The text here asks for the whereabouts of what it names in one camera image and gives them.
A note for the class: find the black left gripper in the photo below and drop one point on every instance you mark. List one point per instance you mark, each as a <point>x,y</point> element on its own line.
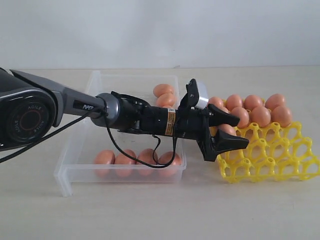
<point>186,122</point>

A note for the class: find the yellow plastic egg tray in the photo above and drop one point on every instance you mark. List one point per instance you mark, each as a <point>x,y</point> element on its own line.
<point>273,153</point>

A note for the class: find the clear plastic container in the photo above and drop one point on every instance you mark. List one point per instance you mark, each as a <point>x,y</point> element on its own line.
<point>86,140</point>

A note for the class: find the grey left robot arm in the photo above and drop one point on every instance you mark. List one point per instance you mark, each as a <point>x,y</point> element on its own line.
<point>31,105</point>

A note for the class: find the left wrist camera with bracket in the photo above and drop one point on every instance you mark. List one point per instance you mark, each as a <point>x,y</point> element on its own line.
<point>196,95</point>

